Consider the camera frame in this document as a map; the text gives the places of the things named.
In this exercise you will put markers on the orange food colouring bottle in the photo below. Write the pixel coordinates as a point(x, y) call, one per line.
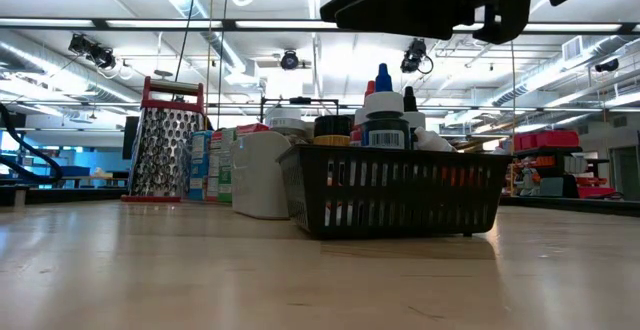
point(369, 90)

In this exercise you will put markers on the black food colouring bottle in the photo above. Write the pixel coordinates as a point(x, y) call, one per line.
point(411, 112)

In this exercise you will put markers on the blue food colouring bottle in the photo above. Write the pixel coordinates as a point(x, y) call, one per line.
point(385, 130)

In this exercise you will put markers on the black-lid orange spice jar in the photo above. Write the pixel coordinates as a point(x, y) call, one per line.
point(332, 130)

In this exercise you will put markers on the white-lid spice jar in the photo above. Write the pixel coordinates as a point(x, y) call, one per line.
point(285, 119)

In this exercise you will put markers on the black plastic basket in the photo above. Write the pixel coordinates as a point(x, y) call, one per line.
point(395, 195)

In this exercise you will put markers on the grey plastic bin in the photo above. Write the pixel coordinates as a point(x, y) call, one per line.
point(257, 180)

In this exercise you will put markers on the small red cereal box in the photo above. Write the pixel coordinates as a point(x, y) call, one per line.
point(213, 165)

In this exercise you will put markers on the small green cereal box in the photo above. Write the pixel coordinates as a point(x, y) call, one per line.
point(226, 180)

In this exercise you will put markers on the small blue cereal box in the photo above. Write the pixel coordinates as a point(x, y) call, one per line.
point(199, 170)

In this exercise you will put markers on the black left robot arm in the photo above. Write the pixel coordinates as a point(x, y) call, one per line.
point(31, 151)

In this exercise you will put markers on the overhead rig beam with lights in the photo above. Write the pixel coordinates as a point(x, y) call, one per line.
point(165, 23)

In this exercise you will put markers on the red metal box grater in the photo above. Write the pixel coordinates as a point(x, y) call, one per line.
point(165, 140)

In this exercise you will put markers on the black monitor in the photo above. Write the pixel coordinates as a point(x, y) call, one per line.
point(130, 137)

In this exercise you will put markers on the black ceiling light cluster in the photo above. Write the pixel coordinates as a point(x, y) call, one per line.
point(95, 55)

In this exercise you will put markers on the black overhead camera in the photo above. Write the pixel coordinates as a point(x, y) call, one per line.
point(289, 61)

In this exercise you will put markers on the black ceiling-mounted camera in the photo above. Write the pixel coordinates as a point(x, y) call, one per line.
point(607, 65)

